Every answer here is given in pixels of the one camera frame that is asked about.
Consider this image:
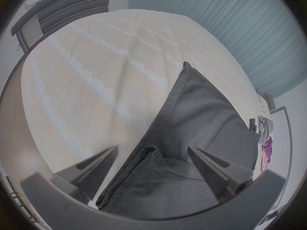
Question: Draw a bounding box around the pink garment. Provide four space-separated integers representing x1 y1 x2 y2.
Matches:
260 150 269 172

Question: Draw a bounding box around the white printed pillow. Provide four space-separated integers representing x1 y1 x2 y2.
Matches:
257 94 269 117

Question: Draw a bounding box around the blue-green curtain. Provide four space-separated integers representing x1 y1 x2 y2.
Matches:
128 0 243 31
206 0 300 98

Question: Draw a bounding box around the grey bedside table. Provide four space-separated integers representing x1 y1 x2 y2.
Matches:
255 89 275 110

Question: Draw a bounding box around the purple garment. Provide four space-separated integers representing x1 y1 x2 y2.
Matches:
263 137 274 164

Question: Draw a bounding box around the black T-shirt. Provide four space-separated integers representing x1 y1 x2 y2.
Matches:
95 61 261 220

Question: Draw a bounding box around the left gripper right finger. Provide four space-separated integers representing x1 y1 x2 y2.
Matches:
188 146 254 202

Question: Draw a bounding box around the bed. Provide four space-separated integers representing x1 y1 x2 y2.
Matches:
20 9 292 209

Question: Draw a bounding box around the grey garment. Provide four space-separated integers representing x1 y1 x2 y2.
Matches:
257 115 274 146

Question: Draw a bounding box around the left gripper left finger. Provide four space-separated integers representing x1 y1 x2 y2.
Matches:
51 146 118 201

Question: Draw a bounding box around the black chest of drawers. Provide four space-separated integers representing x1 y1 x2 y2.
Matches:
37 0 111 35

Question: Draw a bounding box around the black dressing table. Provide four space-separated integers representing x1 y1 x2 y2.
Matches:
11 0 74 55

